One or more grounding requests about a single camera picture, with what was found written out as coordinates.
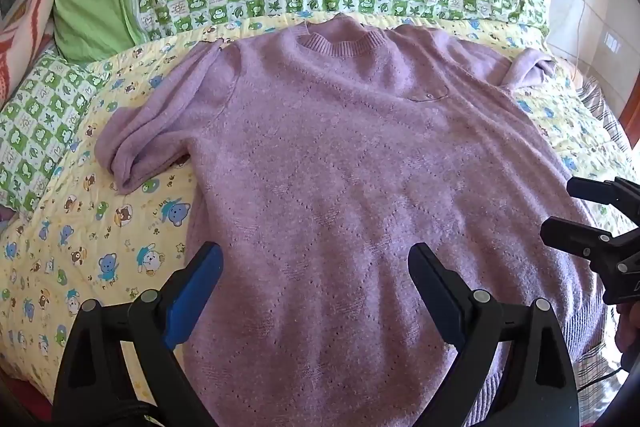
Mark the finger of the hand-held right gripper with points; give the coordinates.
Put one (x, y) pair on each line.
(575, 234)
(600, 193)

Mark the green checkered pillow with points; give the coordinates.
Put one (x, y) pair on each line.
(40, 127)

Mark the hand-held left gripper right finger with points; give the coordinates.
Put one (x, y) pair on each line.
(436, 288)

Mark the purple knitted sweater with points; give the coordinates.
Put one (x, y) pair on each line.
(350, 187)

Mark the person's right hand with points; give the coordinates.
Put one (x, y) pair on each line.
(630, 329)

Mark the red floral blanket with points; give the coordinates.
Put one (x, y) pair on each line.
(25, 22)

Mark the yellow cartoon printed blanket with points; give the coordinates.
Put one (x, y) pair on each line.
(100, 227)

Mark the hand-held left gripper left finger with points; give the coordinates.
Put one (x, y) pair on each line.
(192, 293)

